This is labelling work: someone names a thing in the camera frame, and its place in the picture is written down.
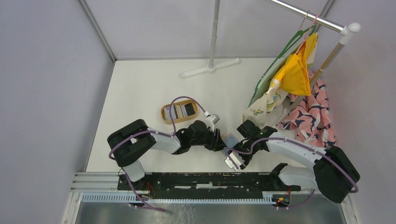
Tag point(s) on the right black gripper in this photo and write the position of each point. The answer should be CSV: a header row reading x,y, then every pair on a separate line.
x,y
246,160

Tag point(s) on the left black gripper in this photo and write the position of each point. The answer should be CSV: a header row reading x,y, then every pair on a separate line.
x,y
216,143

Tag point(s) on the light blue card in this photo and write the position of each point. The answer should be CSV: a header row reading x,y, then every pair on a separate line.
x,y
230,140

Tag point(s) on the tan oval card holder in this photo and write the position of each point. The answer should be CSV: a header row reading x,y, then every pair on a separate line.
x,y
182,119

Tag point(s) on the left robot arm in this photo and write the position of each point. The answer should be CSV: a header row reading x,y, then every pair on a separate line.
x,y
131,142

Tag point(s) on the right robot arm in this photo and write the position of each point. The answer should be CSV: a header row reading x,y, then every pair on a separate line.
x,y
327,170

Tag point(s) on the cards in holder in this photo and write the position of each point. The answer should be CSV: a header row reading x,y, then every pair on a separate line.
x,y
179,111

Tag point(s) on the white printed garment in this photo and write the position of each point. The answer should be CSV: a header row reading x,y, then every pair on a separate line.
x,y
271,99

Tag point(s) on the white clothes rack stand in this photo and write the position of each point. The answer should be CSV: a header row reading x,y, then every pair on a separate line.
x,y
211,67

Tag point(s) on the pink patterned garment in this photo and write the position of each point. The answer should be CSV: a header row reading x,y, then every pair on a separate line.
x,y
311,120

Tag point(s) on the green clothes hanger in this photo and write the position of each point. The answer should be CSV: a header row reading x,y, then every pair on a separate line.
x,y
264,82

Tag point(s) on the yellow garment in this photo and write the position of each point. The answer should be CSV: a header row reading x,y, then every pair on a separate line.
x,y
293,76

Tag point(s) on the pink clothes hanger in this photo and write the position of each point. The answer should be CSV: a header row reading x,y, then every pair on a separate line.
x,y
307,34

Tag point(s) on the wooden rack pole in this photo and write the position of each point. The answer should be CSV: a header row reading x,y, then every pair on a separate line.
x,y
314,79

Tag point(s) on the metal hanging rod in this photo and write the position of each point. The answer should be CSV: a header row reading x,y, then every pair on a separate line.
x,y
341,29

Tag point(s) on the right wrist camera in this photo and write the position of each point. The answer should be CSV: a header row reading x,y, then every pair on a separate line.
x,y
234,161

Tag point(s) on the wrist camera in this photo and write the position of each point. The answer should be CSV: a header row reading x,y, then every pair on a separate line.
x,y
234,161
212,119

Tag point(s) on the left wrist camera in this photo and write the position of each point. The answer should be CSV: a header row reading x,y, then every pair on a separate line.
x,y
212,119

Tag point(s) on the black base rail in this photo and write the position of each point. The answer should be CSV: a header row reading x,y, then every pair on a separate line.
x,y
249,185

